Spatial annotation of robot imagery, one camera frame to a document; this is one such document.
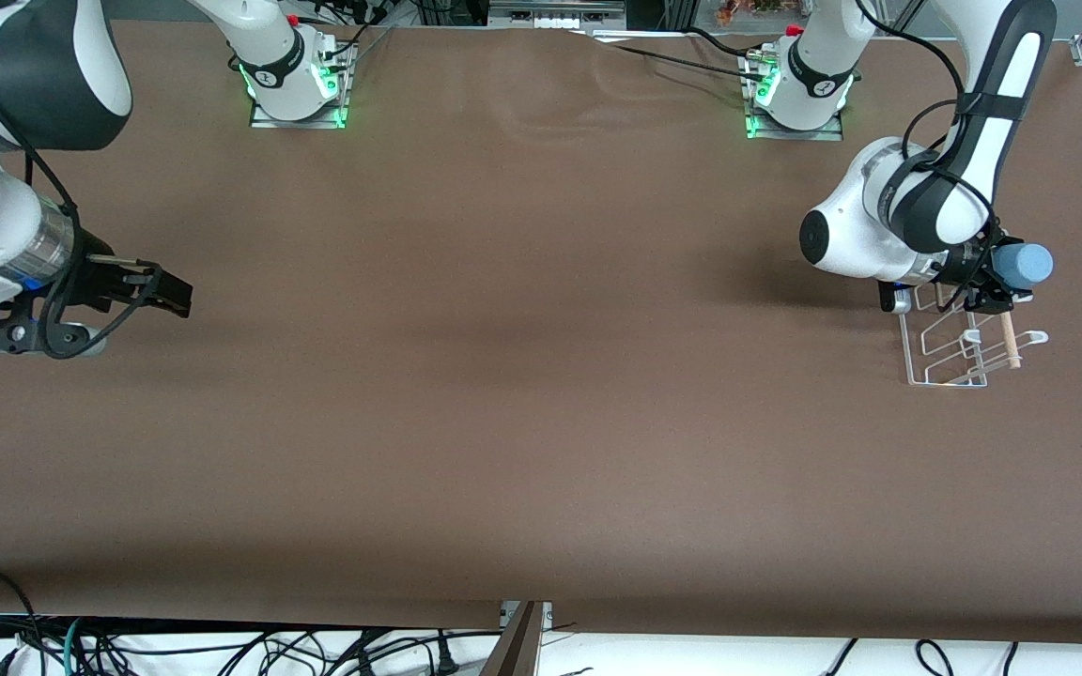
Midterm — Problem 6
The blue plastic cup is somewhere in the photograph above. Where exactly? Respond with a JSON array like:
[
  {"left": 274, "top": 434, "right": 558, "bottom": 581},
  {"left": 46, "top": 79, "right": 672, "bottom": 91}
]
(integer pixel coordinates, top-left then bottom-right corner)
[{"left": 992, "top": 242, "right": 1055, "bottom": 291}]

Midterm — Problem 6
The brown table cover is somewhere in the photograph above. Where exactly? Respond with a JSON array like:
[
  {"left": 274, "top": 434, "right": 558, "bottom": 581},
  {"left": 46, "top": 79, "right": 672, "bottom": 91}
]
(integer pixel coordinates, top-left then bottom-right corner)
[{"left": 0, "top": 21, "right": 1082, "bottom": 645}]

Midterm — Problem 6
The wooden table beam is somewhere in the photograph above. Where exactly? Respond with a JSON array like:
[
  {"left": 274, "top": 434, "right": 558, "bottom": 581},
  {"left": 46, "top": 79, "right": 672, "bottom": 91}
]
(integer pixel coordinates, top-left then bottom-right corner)
[{"left": 478, "top": 601, "right": 547, "bottom": 676}]

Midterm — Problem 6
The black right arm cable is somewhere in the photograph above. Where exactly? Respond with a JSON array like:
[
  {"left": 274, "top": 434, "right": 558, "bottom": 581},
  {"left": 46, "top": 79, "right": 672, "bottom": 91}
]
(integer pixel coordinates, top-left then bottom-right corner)
[{"left": 0, "top": 56, "right": 164, "bottom": 361}]

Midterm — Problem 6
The white wire cup rack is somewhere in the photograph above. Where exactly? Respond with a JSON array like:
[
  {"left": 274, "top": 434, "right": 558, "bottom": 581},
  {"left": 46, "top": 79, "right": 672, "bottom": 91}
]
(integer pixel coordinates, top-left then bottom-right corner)
[{"left": 898, "top": 282, "right": 1050, "bottom": 388}]

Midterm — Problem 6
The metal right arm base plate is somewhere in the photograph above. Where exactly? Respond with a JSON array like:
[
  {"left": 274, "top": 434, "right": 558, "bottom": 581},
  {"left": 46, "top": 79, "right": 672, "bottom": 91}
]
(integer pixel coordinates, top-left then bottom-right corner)
[{"left": 250, "top": 42, "right": 356, "bottom": 131}]

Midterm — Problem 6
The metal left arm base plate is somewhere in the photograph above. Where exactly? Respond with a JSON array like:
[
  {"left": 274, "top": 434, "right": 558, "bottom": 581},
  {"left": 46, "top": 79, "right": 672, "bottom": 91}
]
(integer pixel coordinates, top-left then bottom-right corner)
[{"left": 745, "top": 52, "right": 845, "bottom": 142}]

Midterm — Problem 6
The thick black table cable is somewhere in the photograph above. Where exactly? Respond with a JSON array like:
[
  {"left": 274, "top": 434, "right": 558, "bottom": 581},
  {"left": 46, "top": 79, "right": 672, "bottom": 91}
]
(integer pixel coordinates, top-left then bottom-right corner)
[{"left": 687, "top": 26, "right": 767, "bottom": 59}]

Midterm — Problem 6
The thin black table cable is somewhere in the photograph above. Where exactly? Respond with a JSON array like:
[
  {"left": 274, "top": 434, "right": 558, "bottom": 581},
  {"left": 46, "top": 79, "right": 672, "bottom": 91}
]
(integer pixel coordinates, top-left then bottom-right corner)
[{"left": 588, "top": 38, "right": 763, "bottom": 81}]

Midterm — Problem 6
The teal floor cable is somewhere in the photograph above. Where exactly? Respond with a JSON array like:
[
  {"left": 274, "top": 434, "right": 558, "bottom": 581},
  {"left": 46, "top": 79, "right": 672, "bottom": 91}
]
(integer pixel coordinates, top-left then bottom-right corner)
[{"left": 60, "top": 617, "right": 93, "bottom": 676}]

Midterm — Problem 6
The looped black floor cable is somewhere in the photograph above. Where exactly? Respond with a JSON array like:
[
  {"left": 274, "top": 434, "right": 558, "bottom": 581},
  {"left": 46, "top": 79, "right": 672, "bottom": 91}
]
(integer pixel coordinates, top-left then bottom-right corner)
[{"left": 914, "top": 638, "right": 957, "bottom": 676}]

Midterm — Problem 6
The black floor cable tangle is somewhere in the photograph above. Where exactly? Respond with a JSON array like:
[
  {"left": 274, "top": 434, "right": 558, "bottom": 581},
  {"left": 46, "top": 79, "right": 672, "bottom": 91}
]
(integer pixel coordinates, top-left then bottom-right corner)
[{"left": 81, "top": 627, "right": 504, "bottom": 676}]

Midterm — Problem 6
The small metal bracket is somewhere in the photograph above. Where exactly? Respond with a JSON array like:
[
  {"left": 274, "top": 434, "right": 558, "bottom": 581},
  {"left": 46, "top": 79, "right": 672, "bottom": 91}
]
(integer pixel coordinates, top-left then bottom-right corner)
[{"left": 500, "top": 601, "right": 554, "bottom": 630}]

